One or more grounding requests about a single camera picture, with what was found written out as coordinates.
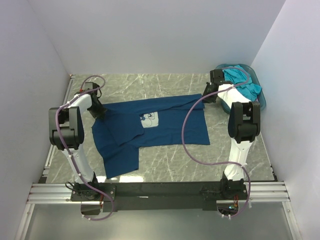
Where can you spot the aluminium frame rail front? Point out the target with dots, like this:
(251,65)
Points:
(58,193)

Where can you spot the dark blue printed t-shirt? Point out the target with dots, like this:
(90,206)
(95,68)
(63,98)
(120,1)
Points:
(131,125)

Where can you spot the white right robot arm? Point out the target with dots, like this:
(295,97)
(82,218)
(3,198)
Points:
(244,126)

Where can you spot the black base crossbar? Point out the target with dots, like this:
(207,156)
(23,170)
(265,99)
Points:
(107,204)

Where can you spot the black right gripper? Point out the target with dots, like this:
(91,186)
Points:
(208,100)

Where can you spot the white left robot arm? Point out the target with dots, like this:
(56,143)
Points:
(66,132)

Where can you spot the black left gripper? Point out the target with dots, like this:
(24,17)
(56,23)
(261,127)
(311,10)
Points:
(101,113)

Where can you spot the turquoise t-shirt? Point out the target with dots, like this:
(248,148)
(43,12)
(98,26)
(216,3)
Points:
(237,75)

